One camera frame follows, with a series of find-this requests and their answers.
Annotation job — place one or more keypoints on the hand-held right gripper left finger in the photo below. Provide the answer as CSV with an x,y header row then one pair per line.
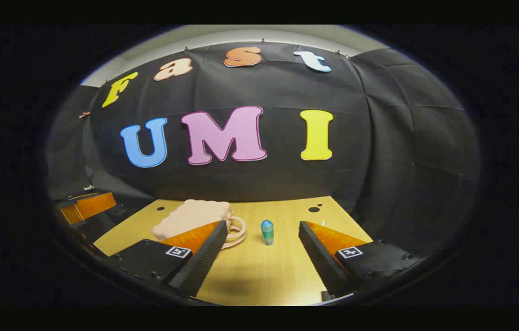
x,y
204,263

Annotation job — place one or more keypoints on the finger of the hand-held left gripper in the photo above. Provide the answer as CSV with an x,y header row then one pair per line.
x,y
95,205

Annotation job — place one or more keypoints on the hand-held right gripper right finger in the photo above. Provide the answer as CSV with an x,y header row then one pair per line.
x,y
321,263

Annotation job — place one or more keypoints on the black backdrop cloth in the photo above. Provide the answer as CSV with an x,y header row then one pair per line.
x,y
264,184

